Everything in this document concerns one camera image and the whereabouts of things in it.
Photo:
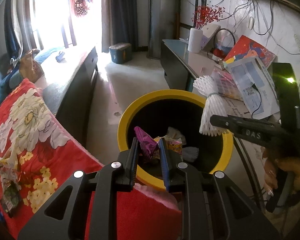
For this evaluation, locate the pink yellow snack wrapper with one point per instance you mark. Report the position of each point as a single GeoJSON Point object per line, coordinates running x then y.
{"type": "Point", "coordinates": [173, 146]}

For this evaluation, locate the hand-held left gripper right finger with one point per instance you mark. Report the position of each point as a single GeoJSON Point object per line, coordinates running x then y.
{"type": "Point", "coordinates": [163, 160]}

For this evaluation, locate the white wall adapter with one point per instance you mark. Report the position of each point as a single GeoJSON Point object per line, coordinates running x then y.
{"type": "Point", "coordinates": [251, 23]}

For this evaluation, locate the white tissue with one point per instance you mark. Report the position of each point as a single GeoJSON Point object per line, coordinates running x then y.
{"type": "Point", "coordinates": [175, 132]}

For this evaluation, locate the white card box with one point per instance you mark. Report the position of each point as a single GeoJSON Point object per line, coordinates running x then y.
{"type": "Point", "coordinates": [211, 31]}

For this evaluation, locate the dark television cabinet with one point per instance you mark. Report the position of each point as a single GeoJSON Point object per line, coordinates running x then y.
{"type": "Point", "coordinates": [175, 60]}

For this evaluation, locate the white yellow snack wrapper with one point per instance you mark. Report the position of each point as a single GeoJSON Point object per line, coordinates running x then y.
{"type": "Point", "coordinates": [3, 165]}

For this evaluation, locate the colourful bead box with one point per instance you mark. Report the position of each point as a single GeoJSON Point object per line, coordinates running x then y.
{"type": "Point", "coordinates": [227, 85]}

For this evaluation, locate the red floral blanket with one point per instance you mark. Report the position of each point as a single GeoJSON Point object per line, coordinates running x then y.
{"type": "Point", "coordinates": [72, 155]}

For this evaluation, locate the yellow trash bin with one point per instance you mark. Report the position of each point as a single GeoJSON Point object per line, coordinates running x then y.
{"type": "Point", "coordinates": [145, 100]}

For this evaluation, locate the small dark blue object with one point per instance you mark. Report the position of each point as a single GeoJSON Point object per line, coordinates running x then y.
{"type": "Point", "coordinates": [60, 56]}

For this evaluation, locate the dark green snack wrapper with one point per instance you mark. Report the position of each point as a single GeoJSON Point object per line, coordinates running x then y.
{"type": "Point", "coordinates": [12, 197]}

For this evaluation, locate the white plastic scrap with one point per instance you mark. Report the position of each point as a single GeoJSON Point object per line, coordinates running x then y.
{"type": "Point", "coordinates": [191, 153]}

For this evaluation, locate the white vase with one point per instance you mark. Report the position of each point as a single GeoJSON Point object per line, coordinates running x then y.
{"type": "Point", "coordinates": [194, 40]}

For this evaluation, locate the red picture book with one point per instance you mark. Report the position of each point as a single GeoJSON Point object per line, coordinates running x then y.
{"type": "Point", "coordinates": [250, 48]}

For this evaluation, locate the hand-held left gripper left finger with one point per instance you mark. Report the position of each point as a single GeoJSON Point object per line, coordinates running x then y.
{"type": "Point", "coordinates": [134, 160]}

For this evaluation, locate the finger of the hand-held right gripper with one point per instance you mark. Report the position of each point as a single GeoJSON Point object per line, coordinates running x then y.
{"type": "Point", "coordinates": [240, 127]}

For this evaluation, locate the brown sliding door frame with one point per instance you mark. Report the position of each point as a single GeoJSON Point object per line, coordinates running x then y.
{"type": "Point", "coordinates": [72, 35]}

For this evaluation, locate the red berry branches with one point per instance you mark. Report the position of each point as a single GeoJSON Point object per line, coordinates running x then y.
{"type": "Point", "coordinates": [205, 12]}

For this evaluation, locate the person's right hand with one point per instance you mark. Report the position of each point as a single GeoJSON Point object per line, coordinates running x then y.
{"type": "Point", "coordinates": [270, 172]}

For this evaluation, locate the grey tower air conditioner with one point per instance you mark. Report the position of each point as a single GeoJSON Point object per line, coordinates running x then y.
{"type": "Point", "coordinates": [165, 17]}

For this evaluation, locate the white printed envelope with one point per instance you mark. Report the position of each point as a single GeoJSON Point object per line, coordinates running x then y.
{"type": "Point", "coordinates": [242, 75]}

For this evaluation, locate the white foam net sleeve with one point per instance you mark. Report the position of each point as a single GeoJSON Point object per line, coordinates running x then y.
{"type": "Point", "coordinates": [212, 105]}

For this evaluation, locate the dark coffee table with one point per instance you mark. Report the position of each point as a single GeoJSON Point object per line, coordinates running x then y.
{"type": "Point", "coordinates": [72, 92]}

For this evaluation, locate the brown paper bag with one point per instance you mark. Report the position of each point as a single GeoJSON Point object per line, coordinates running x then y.
{"type": "Point", "coordinates": [28, 67]}

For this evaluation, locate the blue storage stool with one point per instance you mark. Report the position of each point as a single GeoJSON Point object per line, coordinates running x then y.
{"type": "Point", "coordinates": [120, 53]}

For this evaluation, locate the white power strip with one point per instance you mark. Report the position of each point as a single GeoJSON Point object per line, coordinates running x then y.
{"type": "Point", "coordinates": [299, 43]}

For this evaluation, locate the blue curtain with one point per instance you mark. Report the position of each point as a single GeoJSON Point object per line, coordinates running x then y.
{"type": "Point", "coordinates": [11, 30]}

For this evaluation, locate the purple snack wrapper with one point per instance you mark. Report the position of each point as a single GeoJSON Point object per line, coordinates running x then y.
{"type": "Point", "coordinates": [146, 142]}

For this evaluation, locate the grey curtain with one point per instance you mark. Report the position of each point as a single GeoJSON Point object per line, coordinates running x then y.
{"type": "Point", "coordinates": [125, 12]}

